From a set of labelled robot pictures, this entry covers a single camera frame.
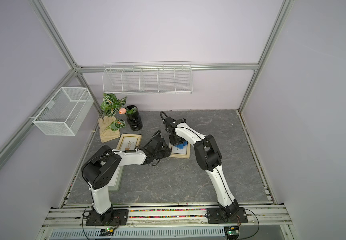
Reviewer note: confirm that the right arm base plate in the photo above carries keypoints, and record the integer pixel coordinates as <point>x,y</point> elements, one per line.
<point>223,216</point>

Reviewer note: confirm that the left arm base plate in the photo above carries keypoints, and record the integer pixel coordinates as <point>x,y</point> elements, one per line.
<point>113,217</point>

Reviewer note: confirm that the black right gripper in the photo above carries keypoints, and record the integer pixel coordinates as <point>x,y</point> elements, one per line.
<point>172,141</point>

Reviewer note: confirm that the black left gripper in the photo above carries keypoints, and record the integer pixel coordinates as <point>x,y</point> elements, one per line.
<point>166,150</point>

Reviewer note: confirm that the blue microfiber cloth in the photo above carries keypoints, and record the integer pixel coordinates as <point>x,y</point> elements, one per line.
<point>182,145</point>

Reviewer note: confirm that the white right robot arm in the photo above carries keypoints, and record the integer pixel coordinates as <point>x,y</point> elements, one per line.
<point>209,159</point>

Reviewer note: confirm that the white wire basket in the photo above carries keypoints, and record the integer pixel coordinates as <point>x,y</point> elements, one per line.
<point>65,112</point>

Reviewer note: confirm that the cream work glove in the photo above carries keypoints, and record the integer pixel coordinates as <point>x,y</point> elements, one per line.
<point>105,132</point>

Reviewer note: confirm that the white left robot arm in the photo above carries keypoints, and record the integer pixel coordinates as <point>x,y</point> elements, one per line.
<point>100,168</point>

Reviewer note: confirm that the white wire wall shelf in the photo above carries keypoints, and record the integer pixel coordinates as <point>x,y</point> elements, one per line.
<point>148,78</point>

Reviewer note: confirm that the gold frame with deer print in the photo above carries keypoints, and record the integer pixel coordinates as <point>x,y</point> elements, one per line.
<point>182,154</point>

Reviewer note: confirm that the aluminium rail base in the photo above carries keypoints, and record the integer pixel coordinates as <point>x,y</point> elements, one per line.
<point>169,222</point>

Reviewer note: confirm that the green picture frame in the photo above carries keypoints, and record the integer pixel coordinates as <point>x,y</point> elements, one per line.
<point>115,181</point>

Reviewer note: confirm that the gold frame with plant print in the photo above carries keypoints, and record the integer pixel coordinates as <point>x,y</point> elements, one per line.
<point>129,142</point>

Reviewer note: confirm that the glossy black vase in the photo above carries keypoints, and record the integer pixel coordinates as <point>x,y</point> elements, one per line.
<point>133,118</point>

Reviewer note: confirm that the green artificial plant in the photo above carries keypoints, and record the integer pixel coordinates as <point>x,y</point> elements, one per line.
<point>112,105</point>

